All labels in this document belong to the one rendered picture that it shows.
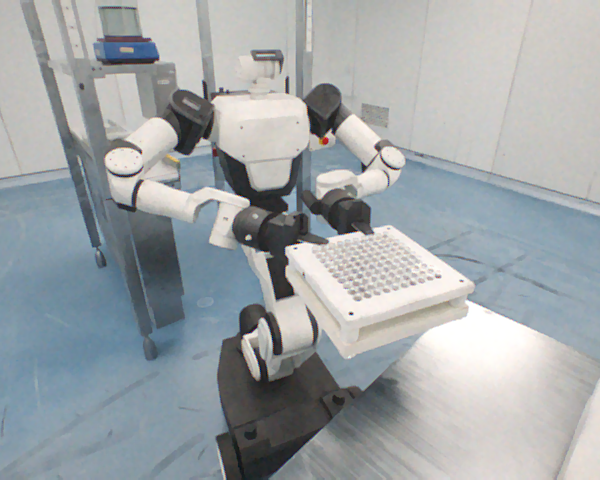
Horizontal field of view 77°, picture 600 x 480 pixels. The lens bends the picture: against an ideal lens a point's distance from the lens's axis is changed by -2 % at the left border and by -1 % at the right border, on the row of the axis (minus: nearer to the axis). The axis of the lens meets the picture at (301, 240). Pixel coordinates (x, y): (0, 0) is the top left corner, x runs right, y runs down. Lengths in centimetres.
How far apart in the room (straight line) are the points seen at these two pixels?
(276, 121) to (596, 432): 93
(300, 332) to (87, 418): 111
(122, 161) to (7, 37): 423
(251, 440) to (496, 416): 93
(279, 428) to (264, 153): 97
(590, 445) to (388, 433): 26
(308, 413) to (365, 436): 91
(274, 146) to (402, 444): 80
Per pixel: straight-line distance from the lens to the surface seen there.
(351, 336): 59
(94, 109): 161
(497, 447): 72
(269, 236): 79
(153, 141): 102
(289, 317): 123
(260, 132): 110
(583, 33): 441
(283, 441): 150
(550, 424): 79
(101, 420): 198
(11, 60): 511
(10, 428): 214
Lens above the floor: 144
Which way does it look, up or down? 28 degrees down
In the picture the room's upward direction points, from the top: straight up
